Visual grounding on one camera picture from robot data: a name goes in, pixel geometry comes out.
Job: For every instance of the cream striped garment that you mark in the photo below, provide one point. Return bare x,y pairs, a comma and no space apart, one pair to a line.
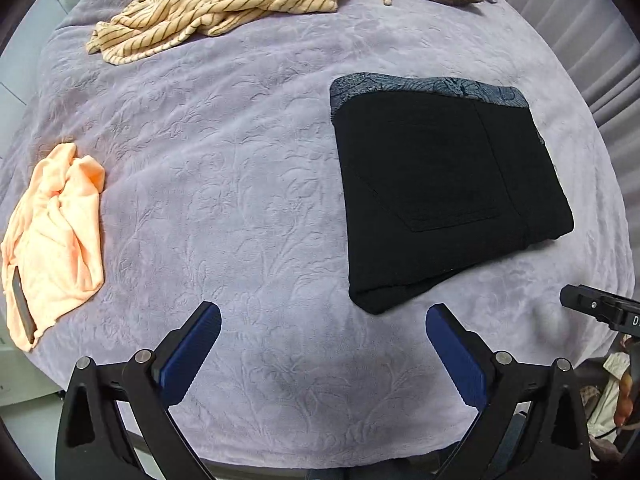
200,10

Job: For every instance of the orange garment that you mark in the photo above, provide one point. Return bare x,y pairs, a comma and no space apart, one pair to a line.
55,235

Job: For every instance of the dark smartphone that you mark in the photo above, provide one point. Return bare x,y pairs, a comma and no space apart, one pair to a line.
22,310

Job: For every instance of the grey curtain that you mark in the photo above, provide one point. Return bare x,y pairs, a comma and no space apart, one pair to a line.
575,20

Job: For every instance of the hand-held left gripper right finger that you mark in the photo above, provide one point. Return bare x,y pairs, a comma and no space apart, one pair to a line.
457,355

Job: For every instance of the purple embossed blanket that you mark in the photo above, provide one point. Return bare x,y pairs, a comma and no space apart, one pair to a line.
225,185

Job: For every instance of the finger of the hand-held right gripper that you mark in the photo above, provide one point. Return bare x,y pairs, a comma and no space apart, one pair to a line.
590,302

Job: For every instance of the black pants with floral trim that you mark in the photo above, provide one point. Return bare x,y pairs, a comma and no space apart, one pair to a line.
440,185

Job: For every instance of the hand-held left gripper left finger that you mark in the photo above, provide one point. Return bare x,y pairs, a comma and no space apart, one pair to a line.
192,347

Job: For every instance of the white wardrobe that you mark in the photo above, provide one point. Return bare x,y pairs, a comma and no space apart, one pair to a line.
20,70

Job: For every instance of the white side table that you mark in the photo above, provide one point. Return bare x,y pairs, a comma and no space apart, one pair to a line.
25,375

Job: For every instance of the white bag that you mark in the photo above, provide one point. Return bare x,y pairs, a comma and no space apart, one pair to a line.
607,400

